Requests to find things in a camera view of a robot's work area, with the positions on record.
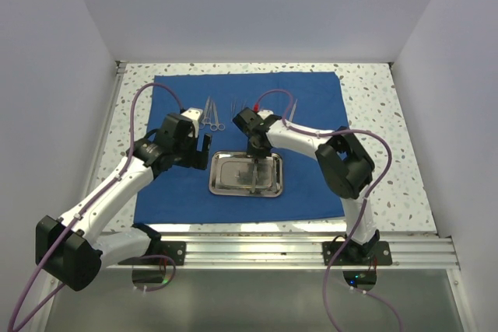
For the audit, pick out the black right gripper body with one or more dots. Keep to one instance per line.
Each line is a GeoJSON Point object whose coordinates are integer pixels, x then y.
{"type": "Point", "coordinates": [254, 152]}

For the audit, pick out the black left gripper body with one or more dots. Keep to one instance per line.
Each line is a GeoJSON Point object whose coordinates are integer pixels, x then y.
{"type": "Point", "coordinates": [186, 151]}

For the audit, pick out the stainless steel instrument tray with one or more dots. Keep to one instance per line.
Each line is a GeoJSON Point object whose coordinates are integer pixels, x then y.
{"type": "Point", "coordinates": [230, 175]}

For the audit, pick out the steel forceps with ring handles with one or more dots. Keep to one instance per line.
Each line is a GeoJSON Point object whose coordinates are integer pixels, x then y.
{"type": "Point", "coordinates": [215, 124]}

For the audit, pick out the steel tweezers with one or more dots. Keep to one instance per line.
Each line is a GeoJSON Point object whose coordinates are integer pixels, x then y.
{"type": "Point", "coordinates": [292, 112]}

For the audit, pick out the steel scalpel handle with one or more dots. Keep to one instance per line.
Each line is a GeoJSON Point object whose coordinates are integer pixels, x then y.
{"type": "Point", "coordinates": [254, 176]}

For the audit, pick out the blue surgical drape cloth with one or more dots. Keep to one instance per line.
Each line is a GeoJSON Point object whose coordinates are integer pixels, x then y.
{"type": "Point", "coordinates": [181, 195]}

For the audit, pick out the steel surgical scissors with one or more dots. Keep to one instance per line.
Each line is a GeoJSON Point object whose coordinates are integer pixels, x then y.
{"type": "Point", "coordinates": [206, 120]}

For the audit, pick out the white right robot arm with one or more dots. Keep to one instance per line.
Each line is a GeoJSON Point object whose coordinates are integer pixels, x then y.
{"type": "Point", "coordinates": [345, 165]}

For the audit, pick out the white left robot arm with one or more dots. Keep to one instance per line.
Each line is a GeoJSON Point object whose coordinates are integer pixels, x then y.
{"type": "Point", "coordinates": [72, 247]}

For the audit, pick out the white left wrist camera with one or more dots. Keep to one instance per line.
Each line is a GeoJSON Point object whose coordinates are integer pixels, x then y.
{"type": "Point", "coordinates": [194, 114]}

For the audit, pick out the left side aluminium rail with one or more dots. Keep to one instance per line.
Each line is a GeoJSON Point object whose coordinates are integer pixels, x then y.
{"type": "Point", "coordinates": [102, 137]}

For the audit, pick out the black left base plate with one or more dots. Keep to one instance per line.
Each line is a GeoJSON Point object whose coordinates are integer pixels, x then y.
{"type": "Point", "coordinates": [175, 250]}

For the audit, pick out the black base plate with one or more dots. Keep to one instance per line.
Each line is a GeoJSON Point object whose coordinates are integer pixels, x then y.
{"type": "Point", "coordinates": [175, 250]}
{"type": "Point", "coordinates": [373, 252]}

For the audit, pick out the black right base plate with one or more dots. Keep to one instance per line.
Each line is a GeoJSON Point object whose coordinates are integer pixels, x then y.
{"type": "Point", "coordinates": [373, 252]}

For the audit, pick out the aluminium frame rail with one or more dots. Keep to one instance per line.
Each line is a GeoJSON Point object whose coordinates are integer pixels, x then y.
{"type": "Point", "coordinates": [281, 252]}

